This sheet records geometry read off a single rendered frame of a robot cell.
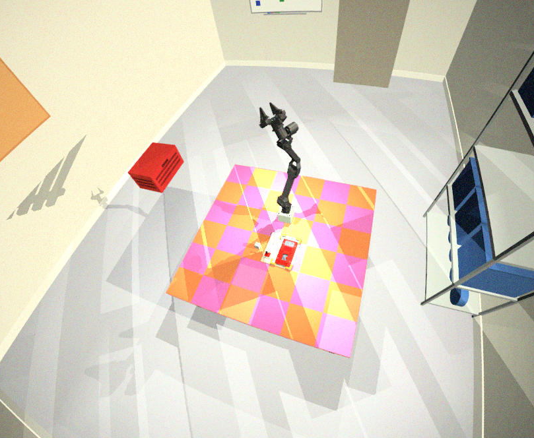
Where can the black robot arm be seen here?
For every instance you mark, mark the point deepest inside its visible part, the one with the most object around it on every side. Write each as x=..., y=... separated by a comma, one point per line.
x=293, y=171

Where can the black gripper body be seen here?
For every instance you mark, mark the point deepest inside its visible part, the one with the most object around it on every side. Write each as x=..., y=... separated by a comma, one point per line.
x=270, y=122

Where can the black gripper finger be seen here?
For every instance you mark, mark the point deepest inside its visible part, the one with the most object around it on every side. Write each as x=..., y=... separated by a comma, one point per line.
x=262, y=115
x=274, y=108

